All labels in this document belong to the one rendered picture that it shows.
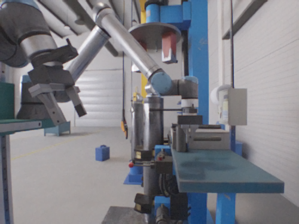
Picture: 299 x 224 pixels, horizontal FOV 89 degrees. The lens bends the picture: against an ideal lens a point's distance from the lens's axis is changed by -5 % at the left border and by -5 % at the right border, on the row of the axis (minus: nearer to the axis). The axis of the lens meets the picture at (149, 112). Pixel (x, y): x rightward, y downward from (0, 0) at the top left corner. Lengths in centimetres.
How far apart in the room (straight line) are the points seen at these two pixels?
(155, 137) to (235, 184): 101
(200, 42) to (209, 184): 135
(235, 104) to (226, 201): 128
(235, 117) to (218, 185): 127
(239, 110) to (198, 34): 90
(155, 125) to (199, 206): 92
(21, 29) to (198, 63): 142
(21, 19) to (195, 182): 76
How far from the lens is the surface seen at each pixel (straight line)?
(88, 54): 114
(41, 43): 52
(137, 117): 294
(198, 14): 187
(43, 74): 47
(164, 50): 164
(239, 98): 193
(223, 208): 82
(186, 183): 70
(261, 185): 79
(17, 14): 57
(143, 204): 158
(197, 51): 171
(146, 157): 143
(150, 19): 186
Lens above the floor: 134
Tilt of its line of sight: 1 degrees down
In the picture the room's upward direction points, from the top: straight up
